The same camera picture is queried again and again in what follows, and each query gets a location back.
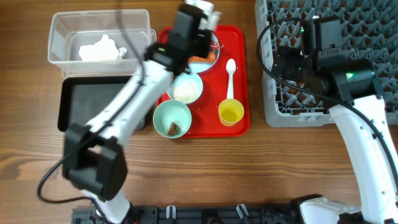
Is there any red snack wrapper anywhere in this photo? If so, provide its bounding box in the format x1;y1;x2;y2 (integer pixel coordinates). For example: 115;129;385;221
210;40;223;51

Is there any orange carrot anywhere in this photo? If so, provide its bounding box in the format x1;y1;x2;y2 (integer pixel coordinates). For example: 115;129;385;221
189;51;216;63

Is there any light blue rice bowl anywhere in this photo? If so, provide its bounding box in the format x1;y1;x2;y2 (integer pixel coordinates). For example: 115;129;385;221
167;73;203;105

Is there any mint green bowl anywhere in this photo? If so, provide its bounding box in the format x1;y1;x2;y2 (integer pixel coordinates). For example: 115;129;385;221
153;100;192;139

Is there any white tissue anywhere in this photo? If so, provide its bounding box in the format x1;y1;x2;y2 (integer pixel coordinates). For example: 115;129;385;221
78;35;127;62

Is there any brown food scrap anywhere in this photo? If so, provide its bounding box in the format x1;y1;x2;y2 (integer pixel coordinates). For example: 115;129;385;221
166;122;178;136

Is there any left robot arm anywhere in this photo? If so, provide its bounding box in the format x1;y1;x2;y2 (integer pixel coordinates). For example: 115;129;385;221
62;1;220;223

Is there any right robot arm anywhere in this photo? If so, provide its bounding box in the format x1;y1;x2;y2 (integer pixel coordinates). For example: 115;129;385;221
270;17;397;223

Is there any grey dishwasher rack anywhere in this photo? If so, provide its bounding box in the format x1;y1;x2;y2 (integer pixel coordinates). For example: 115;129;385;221
254;0;397;128

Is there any black waste tray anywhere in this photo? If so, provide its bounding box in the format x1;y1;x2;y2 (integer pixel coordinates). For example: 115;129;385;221
57;76;130;132

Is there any light blue plate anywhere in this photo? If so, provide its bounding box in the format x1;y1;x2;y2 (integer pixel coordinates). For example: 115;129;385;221
188;34;220;73

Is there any white plastic spoon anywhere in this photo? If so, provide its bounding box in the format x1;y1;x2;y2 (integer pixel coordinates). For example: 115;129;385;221
226;58;236;99

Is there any yellow plastic cup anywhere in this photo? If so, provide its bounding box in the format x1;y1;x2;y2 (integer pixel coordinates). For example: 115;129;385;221
218;98;244;127

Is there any clear plastic bin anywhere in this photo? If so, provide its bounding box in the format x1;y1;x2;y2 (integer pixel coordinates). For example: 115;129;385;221
47;9;157;78

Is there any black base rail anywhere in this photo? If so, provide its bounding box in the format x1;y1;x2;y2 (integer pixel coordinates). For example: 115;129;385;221
71;203;303;224

